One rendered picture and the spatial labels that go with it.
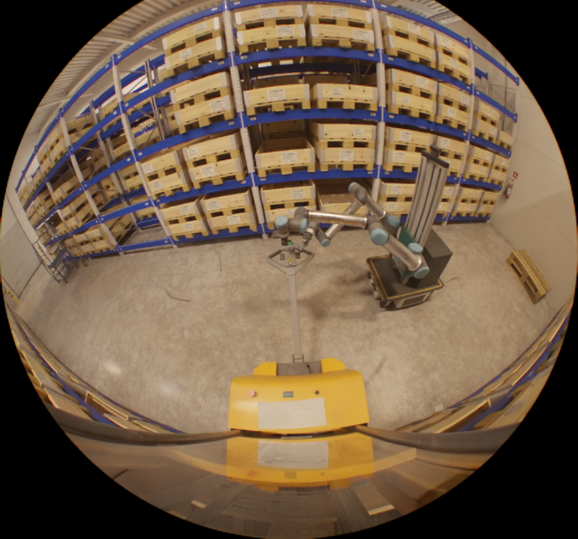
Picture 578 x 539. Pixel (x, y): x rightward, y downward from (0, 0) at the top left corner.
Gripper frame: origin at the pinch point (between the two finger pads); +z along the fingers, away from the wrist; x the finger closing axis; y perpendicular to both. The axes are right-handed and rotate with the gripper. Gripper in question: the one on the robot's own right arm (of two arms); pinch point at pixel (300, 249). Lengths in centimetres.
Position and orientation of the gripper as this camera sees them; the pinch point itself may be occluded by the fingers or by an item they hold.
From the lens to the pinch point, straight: 172.3
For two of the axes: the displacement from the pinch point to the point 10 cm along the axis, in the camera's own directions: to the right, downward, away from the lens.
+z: -4.4, 8.2, -3.6
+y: 9.0, 3.6, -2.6
